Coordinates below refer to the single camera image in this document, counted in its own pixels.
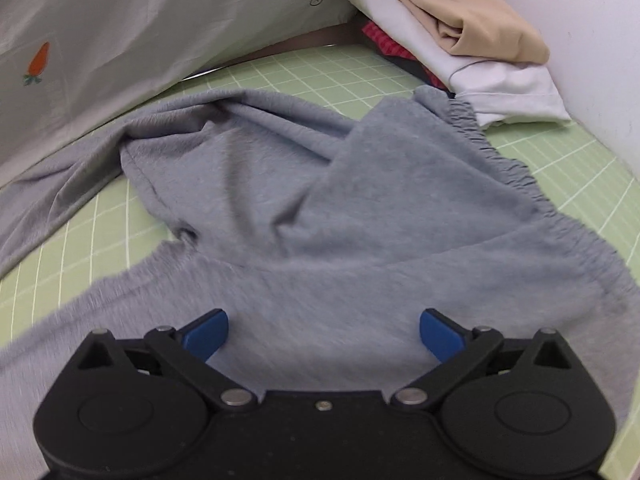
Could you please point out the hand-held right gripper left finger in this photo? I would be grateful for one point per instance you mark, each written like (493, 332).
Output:
(207, 334)

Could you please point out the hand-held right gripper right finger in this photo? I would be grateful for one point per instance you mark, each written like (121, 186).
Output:
(440, 336)

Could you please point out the grey sweatpants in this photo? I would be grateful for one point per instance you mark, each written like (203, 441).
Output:
(350, 210)

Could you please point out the stack of folded clothes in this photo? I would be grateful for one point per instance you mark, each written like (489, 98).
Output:
(500, 85)

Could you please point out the red patterned folded garment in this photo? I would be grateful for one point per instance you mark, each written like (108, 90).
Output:
(385, 40)

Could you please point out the carrot printed grey sheet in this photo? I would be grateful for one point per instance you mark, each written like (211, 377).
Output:
(125, 35)

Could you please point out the beige folded garment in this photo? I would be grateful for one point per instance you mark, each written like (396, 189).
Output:
(475, 25)

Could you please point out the white rounded panel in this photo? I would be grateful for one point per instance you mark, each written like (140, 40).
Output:
(575, 10)

